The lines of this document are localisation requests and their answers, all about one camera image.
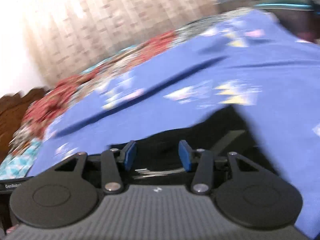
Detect red floral blanket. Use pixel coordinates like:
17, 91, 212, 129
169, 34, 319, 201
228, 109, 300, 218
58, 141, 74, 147
8, 30, 178, 156

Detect carved wooden headboard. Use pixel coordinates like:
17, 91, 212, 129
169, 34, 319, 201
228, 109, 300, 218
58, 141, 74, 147
0, 87, 47, 162

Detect beige patterned curtain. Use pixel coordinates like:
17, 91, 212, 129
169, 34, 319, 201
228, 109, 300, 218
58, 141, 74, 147
22, 0, 218, 85

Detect teal white patterned quilt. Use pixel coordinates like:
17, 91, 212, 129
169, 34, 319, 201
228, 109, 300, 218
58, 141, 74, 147
1, 139, 42, 180

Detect black pants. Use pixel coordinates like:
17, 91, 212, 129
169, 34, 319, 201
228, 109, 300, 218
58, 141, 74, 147
104, 103, 277, 184

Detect blue patterned bedsheet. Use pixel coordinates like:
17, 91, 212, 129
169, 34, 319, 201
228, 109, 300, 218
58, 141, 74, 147
29, 10, 319, 238

